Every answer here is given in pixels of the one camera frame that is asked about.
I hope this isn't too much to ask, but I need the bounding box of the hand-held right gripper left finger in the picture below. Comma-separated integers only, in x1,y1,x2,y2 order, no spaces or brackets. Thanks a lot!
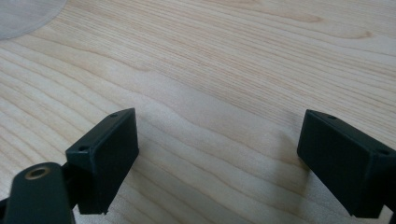
64,107,140,216

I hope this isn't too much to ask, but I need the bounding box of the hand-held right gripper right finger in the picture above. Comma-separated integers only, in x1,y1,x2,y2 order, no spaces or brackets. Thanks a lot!
296,108,396,218

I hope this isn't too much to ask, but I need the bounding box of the translucent plastic sheet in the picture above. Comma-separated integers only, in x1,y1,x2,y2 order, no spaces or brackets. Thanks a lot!
0,0,68,41

